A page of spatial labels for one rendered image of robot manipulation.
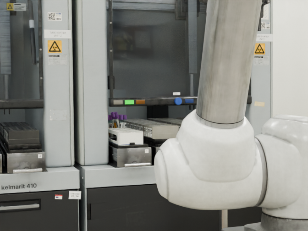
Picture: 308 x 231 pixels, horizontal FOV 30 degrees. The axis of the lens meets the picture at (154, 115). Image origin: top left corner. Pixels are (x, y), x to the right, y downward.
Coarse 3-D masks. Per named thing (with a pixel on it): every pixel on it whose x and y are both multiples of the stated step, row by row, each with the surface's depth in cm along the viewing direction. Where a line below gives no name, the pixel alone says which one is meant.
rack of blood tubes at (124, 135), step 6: (114, 132) 226; (120, 132) 220; (126, 132) 221; (132, 132) 221; (138, 132) 222; (114, 138) 238; (120, 138) 220; (126, 138) 221; (132, 138) 222; (138, 138) 222; (120, 144) 220
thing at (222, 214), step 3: (219, 210) 205; (222, 210) 203; (225, 210) 204; (219, 213) 205; (222, 213) 203; (225, 213) 204; (219, 216) 205; (222, 216) 203; (225, 216) 204; (219, 219) 205; (222, 219) 203; (225, 219) 204; (219, 222) 205; (222, 222) 203; (225, 222) 204; (219, 225) 205; (222, 225) 203; (225, 225) 204; (219, 228) 205; (222, 228) 204
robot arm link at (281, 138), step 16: (272, 128) 124; (288, 128) 122; (304, 128) 122; (272, 144) 121; (288, 144) 121; (304, 144) 121; (272, 160) 120; (288, 160) 120; (304, 160) 121; (272, 176) 119; (288, 176) 120; (304, 176) 121; (272, 192) 120; (288, 192) 120; (304, 192) 121; (272, 208) 125; (288, 208) 122; (304, 208) 121
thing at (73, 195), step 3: (69, 192) 211; (72, 192) 211; (75, 192) 212; (78, 192) 212; (69, 195) 211; (72, 195) 212; (75, 195) 212; (78, 195) 212; (69, 198) 211; (72, 198) 212; (75, 198) 212; (78, 198) 212
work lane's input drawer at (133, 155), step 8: (112, 144) 227; (136, 144) 221; (144, 144) 221; (112, 152) 223; (120, 152) 216; (128, 152) 217; (136, 152) 218; (144, 152) 219; (120, 160) 217; (128, 160) 218; (136, 160) 219; (144, 160) 220
